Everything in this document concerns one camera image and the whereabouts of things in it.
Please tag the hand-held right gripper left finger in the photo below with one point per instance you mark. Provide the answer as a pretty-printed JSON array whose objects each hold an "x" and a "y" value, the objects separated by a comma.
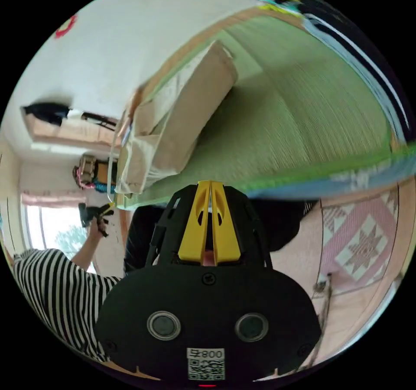
[{"x": 190, "y": 234}]

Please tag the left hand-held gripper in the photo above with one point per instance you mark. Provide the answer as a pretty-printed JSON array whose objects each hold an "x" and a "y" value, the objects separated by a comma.
[{"x": 89, "y": 213}]

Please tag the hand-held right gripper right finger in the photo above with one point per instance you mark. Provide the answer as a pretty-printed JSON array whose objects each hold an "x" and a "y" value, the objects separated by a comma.
[{"x": 227, "y": 237}]

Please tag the beige long pants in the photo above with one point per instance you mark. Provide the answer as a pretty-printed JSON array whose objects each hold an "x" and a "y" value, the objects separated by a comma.
[{"x": 191, "y": 104}]

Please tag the person's left forearm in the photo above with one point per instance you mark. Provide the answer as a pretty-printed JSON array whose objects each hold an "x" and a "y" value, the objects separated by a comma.
[{"x": 84, "y": 253}]

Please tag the person's left hand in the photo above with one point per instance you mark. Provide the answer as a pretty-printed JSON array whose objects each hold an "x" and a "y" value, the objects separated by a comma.
[{"x": 95, "y": 229}]

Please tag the colourful woven bag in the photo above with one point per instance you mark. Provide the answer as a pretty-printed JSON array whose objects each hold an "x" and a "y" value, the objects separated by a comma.
[{"x": 89, "y": 172}]

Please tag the pink curtain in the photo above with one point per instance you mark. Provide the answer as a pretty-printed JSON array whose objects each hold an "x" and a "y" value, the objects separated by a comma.
[{"x": 52, "y": 199}]

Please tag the window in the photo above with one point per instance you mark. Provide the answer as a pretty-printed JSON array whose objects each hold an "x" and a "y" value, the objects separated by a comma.
[{"x": 52, "y": 227}]

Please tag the person's body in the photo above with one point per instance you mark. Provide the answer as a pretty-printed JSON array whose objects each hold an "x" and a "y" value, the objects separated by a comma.
[{"x": 65, "y": 299}]

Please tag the pink patchwork floor quilt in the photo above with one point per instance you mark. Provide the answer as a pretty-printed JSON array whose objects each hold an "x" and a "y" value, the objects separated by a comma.
[{"x": 360, "y": 240}]

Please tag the bed with green woven mat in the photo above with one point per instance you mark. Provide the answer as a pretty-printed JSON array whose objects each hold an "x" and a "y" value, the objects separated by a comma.
[{"x": 292, "y": 110}]

